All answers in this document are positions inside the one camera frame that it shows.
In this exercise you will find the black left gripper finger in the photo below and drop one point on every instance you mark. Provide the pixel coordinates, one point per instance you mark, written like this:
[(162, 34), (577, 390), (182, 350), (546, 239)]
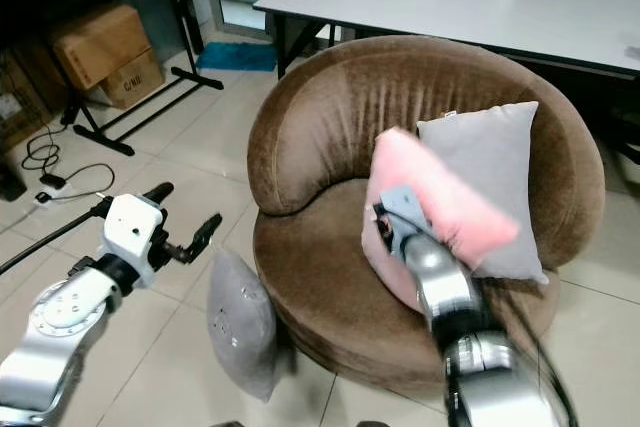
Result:
[(160, 190), (205, 235)]

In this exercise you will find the plain brown cardboard box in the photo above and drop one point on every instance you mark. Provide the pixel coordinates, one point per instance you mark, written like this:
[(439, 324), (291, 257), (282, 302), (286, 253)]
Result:
[(100, 47)]

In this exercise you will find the printed brown cardboard box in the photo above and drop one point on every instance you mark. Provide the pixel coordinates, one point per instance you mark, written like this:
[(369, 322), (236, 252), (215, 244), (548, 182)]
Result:
[(132, 82)]

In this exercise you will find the labelled brown cardboard box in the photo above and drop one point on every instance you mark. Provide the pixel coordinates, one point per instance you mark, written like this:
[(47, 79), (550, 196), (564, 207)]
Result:
[(20, 107)]

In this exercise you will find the brown round velvet sofa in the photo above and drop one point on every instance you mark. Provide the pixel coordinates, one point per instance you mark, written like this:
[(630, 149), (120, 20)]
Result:
[(320, 277)]

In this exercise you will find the dark grey patterned pillow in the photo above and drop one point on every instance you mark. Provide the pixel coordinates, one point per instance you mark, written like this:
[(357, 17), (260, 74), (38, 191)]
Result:
[(240, 332)]

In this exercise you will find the black metal shelf rack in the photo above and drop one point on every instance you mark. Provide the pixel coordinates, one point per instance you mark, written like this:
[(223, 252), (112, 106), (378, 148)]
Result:
[(182, 27)]

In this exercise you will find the pink square pillow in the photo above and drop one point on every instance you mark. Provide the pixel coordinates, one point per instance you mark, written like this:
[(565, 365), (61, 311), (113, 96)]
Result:
[(435, 187)]

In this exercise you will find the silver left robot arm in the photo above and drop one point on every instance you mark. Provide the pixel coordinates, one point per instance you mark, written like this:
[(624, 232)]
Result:
[(65, 322)]

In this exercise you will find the white power strip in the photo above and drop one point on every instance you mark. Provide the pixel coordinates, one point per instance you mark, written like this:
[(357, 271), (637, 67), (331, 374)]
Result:
[(45, 198)]

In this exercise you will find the blue floor mat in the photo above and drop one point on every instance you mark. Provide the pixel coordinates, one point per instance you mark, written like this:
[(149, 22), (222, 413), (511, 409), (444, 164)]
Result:
[(235, 57)]

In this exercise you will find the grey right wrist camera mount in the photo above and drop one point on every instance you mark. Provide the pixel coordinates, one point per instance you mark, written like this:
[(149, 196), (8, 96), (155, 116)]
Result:
[(400, 202)]

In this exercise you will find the light grey square pillow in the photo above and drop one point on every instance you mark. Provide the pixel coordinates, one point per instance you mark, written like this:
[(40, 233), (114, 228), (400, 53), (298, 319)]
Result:
[(490, 157)]

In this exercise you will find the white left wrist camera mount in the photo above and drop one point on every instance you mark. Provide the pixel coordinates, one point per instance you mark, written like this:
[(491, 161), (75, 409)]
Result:
[(135, 227)]

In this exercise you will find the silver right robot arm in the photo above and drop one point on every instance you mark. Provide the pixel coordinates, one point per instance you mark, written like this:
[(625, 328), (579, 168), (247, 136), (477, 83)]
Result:
[(445, 282)]

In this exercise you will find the black power adapter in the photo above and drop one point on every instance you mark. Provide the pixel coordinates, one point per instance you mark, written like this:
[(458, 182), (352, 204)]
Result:
[(54, 182)]

